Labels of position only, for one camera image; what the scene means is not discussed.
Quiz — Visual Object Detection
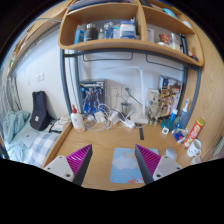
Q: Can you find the blue robot model box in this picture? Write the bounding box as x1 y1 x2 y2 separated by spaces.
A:
80 79 106 115

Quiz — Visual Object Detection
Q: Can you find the teal round lid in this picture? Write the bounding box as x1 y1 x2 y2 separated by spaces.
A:
161 119 175 131

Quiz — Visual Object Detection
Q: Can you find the white tissue pack on shelf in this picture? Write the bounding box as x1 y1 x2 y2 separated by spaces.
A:
120 20 136 39

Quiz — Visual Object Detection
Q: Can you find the dark thermos bottle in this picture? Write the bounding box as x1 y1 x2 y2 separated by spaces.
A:
85 23 98 41

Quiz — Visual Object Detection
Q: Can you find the red chips can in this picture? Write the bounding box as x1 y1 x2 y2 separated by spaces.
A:
183 118 204 149

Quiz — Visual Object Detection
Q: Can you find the white mug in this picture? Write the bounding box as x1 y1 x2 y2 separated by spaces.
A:
187 139 202 157

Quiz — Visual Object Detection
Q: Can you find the colourful figure box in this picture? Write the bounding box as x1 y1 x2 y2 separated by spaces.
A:
159 76 183 117

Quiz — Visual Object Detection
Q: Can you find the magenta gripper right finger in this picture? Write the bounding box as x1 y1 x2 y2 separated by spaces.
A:
134 144 182 184

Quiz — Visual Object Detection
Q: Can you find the metal cup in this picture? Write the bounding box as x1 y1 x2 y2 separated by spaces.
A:
121 102 132 115

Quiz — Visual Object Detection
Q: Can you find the white lotion bottle red cap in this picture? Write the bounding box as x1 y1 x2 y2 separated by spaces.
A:
71 106 85 132

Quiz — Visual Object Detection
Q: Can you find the black backpack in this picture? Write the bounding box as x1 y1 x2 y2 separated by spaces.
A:
30 91 51 131

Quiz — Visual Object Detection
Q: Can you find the white computer mouse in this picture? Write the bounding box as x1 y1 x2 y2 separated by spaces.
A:
166 148 177 160

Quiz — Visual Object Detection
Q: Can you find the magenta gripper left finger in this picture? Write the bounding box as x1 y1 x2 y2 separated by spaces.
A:
44 145 92 186

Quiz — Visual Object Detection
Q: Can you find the teal blanket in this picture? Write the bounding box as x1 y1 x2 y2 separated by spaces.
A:
3 110 31 143

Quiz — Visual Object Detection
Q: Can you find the white power strip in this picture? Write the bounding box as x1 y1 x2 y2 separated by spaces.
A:
115 118 135 129

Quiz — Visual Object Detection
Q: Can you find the wooden wall shelf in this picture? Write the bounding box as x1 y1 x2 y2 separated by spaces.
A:
58 0 204 66

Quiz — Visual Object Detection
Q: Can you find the blue spray bottle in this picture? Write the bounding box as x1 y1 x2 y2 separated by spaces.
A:
177 99 189 129

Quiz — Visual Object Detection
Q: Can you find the blue cloud mouse pad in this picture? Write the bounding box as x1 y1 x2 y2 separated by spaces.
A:
109 147 160 185

